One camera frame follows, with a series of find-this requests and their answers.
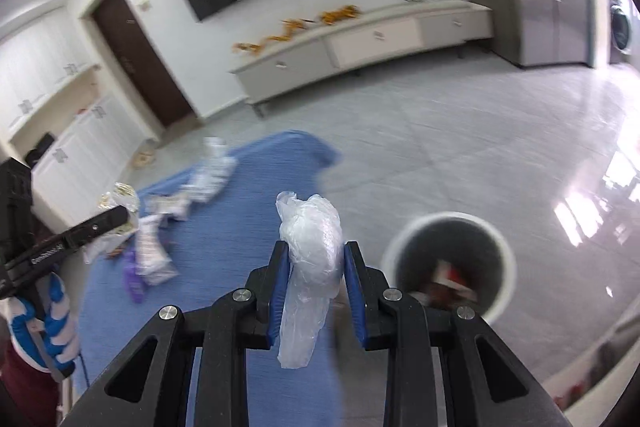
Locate dark brown entrance door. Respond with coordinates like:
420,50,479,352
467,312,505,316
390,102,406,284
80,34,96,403
92,0,193,127

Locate purple plastic wrapper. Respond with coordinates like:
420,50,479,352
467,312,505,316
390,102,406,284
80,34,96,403
122,248,146,303

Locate white yellow snack wrapper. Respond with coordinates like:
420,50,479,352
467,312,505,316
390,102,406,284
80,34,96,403
98,182,140,230

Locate white red fries bag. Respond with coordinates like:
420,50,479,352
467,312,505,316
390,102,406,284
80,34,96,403
428,260,477,307

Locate white round trash bin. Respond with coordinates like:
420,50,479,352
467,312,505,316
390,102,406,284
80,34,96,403
381,211,516,324

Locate golden tiger figurine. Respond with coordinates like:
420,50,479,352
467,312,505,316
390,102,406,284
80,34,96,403
319,4,361,26

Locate blue white gloved left hand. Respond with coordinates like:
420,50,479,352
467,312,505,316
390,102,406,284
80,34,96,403
4,273,79,377

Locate clear plastic bag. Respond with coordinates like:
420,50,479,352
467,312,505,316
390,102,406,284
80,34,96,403
276,192,344,369

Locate beige slippers pair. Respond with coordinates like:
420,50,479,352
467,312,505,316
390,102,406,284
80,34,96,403
131,150,155,169

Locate white upper wall cabinets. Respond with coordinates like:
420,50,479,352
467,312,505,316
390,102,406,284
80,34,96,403
0,8,92,138

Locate golden dragon figurine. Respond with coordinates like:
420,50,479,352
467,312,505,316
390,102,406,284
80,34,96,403
232,18,314,56

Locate front load washing machine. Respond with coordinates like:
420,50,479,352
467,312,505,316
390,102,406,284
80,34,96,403
608,0,632,65

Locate white lower cabinets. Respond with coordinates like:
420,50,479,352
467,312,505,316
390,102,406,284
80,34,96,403
32,94,146,227

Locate white paper bag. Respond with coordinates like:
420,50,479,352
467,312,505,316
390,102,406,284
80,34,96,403
81,225,136,265

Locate blue terry towel mat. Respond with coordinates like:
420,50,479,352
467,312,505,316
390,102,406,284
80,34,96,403
71,129,352,427

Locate grey white tv cabinet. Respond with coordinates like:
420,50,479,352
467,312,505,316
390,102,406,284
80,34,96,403
231,0,494,112

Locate black box on shelf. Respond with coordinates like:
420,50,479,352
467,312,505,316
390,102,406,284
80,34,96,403
25,132,55,168

